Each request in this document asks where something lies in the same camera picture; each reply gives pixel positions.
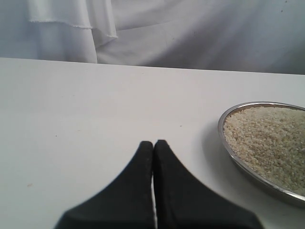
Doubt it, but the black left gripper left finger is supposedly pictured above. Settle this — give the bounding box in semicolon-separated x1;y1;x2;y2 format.
55;141;155;229

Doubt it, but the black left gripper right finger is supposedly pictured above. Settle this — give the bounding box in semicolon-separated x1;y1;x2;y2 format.
153;140;263;229

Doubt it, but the round steel rice tray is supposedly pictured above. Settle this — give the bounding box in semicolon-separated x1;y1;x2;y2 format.
217;101;305;208

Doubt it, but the white backdrop curtain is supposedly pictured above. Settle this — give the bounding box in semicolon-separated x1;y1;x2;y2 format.
0;0;305;74

